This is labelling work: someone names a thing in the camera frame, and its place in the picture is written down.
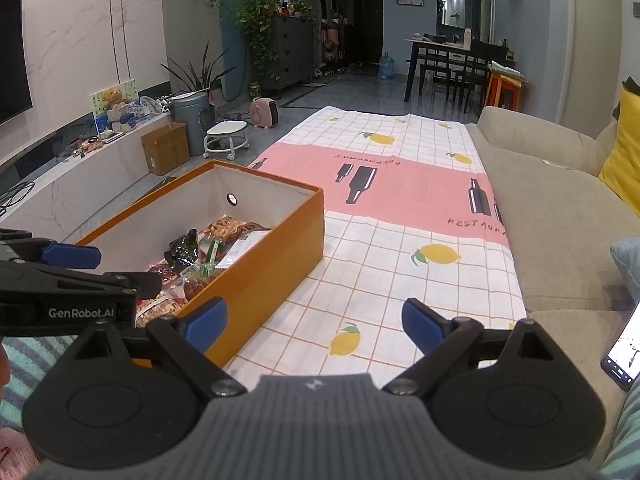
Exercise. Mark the blue water jug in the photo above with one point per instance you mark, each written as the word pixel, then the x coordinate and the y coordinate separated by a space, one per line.
pixel 386 66

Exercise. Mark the white TV console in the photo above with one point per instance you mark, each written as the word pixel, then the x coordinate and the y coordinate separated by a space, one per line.
pixel 75 175

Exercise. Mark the grey trash bin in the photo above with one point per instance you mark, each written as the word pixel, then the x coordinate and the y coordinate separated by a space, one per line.
pixel 192 120

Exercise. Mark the spiky leaf potted plant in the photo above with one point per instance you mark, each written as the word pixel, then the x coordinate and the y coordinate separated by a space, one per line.
pixel 197 72

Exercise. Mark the smartphone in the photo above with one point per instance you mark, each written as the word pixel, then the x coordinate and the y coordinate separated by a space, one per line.
pixel 625 355

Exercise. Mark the printed tablecloth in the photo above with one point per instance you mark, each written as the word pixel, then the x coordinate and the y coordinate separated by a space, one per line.
pixel 400 240

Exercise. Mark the dark grey cabinet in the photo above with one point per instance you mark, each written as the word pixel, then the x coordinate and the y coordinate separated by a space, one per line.
pixel 292 55

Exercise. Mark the orange stool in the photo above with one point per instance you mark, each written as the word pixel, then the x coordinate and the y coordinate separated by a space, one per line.
pixel 505 92

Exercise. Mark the tan snack packet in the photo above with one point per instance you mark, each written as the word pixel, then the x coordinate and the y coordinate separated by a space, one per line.
pixel 225 227

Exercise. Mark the dark dining chair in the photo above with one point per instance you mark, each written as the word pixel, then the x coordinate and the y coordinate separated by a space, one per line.
pixel 435 80
pixel 475 70

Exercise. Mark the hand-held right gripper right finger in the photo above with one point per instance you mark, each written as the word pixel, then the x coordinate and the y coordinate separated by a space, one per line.
pixel 420 327

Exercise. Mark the clear packet of green snack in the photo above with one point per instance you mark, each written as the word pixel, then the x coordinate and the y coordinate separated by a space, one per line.
pixel 200 271

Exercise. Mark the white wheeled stool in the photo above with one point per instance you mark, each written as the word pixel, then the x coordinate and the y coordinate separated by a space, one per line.
pixel 225 137

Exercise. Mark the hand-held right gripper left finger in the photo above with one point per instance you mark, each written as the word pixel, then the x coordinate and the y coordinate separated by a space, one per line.
pixel 205 325

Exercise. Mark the clear packet of brown snack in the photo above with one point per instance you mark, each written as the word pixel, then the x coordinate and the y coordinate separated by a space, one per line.
pixel 195 289

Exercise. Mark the beige sofa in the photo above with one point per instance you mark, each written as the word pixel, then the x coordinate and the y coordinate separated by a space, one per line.
pixel 550 240

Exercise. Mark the light blue cushion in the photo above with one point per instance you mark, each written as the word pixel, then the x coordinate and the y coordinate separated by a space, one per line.
pixel 630 260

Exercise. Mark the dark dining table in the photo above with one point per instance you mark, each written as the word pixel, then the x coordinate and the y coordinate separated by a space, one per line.
pixel 440 47

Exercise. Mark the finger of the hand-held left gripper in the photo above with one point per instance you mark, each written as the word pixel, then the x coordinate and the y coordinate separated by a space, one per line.
pixel 140 284
pixel 70 256

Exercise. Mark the yellow cushion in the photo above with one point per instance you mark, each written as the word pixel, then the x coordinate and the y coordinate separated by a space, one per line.
pixel 625 160

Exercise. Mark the wall mirror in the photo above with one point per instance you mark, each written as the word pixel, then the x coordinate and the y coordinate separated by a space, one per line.
pixel 460 10

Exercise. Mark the peanut snack packet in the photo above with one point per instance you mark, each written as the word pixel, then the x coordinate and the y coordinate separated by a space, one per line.
pixel 160 310

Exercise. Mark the narrow green snack packet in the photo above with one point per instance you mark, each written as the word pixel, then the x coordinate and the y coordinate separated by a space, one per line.
pixel 211 252

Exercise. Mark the striped teal clothing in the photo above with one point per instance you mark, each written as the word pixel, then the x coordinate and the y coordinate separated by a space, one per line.
pixel 30 375

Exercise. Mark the brown cardboard carton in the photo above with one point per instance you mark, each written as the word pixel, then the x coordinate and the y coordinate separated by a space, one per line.
pixel 165 150

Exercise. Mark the black television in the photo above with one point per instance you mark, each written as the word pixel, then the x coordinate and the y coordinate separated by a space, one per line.
pixel 12 55

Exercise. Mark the shoe rack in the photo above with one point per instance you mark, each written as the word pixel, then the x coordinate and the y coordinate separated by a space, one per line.
pixel 332 45

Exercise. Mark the dark blanket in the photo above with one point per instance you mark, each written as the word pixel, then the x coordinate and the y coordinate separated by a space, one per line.
pixel 631 86

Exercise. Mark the orange cardboard box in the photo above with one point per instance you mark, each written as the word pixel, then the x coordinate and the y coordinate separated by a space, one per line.
pixel 280 260

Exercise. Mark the dark green snack packet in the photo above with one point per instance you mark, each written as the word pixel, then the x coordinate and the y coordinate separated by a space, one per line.
pixel 184 250

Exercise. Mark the white bottle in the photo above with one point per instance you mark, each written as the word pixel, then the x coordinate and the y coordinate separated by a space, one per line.
pixel 468 35

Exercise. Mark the teddy bear picture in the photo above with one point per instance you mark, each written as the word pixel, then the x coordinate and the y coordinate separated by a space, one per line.
pixel 114 105

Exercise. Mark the white snack packet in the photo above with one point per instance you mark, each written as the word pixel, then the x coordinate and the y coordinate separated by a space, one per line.
pixel 245 245

